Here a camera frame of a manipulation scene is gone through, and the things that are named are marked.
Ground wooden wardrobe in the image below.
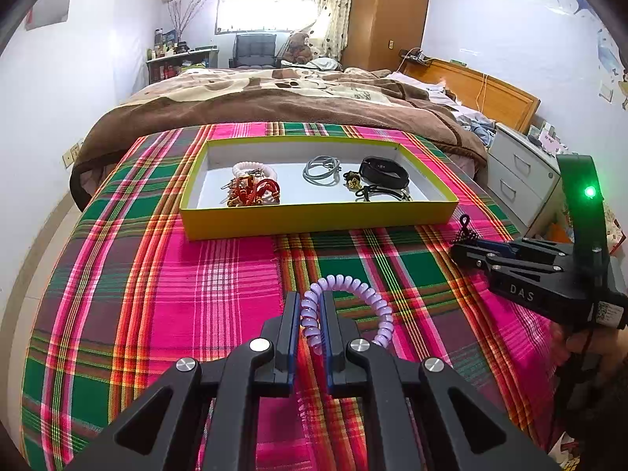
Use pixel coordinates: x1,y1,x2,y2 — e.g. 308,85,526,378
341,0,433,72

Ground small items on cabinet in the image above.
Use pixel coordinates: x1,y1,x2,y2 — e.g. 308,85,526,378
527,120,565,150

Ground grey chair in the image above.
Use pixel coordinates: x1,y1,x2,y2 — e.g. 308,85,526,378
230,33,280,69

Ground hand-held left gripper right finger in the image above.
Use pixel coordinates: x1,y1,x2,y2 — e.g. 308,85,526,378
321,292,560,471

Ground grey cord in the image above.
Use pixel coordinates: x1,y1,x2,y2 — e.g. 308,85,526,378
303,155,343,187

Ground wooden headboard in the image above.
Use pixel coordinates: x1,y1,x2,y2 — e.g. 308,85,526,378
405,56,540,133

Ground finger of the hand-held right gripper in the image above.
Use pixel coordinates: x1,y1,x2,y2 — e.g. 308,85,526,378
470,238,574,257
450,244,564,276

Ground white spiral hair tie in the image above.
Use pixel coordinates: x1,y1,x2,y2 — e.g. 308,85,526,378
232,161,279,180

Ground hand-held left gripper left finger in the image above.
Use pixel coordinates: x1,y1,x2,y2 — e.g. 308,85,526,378
64,292,301,471

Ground dark bead bracelet with tassel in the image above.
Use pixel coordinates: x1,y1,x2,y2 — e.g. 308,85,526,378
456,215,484,247

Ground window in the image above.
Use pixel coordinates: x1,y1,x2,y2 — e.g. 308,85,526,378
216,0,317,36

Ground person's right forearm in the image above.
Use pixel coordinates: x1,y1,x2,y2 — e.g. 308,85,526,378
564,329,628,471

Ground cluttered white shelf desk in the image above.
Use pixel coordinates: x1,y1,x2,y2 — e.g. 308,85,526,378
146,27,219,84

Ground brown teddy bear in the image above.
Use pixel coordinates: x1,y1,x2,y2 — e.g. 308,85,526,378
285,32,315,64

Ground blue crumpled clothes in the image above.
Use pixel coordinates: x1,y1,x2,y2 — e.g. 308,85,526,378
451,105,496,145

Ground patterned curtain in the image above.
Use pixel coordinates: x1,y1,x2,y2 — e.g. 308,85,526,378
314,0,359,60

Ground white drawer cabinet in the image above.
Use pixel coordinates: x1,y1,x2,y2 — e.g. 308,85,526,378
483,122,562,229

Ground black wide hair band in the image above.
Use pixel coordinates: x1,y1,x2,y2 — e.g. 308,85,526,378
360,156,410,191

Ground person's right hand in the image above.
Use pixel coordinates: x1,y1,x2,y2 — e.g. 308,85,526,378
553,329,610,370

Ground black hair tie with charms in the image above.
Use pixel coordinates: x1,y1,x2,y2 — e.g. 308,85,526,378
354,184,414,203

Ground brown printed blanket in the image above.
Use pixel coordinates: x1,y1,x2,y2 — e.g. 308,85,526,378
69,66,489,212

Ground red gold knot ornament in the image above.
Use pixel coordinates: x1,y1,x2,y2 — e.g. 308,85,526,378
221,174,281,207

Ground blue wall stickers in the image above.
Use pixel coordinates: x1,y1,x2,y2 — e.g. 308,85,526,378
537,0,628,109

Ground white pillow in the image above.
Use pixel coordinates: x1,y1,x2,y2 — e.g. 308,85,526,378
392,71,457,104

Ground dried branches in vase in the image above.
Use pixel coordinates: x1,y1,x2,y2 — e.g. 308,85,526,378
168,0,207,45

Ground yellow cardboard box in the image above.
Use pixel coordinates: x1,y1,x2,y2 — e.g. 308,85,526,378
179,135,460,241

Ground pink green plaid cloth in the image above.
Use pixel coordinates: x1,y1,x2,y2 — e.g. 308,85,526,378
20,122,575,471

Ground wall socket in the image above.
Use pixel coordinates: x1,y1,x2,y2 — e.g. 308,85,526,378
61,140,84,168

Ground purple spiral hair tie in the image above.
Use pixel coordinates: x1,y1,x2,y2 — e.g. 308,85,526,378
300,276,394,354

